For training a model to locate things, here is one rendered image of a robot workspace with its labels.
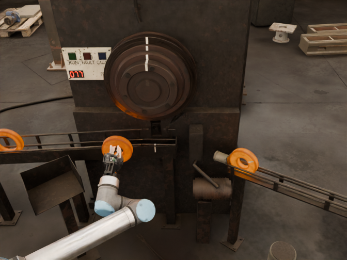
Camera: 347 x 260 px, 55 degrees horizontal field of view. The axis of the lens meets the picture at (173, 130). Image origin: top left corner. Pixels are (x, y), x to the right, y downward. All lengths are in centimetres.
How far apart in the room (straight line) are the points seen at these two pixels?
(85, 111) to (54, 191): 47
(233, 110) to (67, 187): 101
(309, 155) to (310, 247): 95
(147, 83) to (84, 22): 46
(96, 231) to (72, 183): 62
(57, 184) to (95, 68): 67
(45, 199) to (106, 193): 48
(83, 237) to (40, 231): 125
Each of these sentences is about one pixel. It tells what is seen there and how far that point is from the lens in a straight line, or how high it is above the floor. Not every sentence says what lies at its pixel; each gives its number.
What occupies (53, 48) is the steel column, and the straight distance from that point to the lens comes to 469.
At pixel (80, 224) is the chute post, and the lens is 251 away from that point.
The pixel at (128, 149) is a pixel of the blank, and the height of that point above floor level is 84.
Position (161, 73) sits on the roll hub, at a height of 121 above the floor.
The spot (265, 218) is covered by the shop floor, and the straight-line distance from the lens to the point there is 250.
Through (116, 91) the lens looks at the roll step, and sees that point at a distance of 172.
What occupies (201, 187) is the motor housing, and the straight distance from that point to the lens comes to 192.
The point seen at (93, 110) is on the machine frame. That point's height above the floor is 87.
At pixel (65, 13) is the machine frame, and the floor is 142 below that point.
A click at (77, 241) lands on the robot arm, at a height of 86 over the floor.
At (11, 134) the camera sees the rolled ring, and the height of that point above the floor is 76.
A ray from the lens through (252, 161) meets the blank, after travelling 177.
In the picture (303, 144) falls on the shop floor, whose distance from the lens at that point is 321.
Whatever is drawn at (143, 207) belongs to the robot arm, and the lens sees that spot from 140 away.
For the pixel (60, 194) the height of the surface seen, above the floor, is 60.
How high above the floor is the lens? 190
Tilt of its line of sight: 36 degrees down
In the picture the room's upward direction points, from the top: 2 degrees counter-clockwise
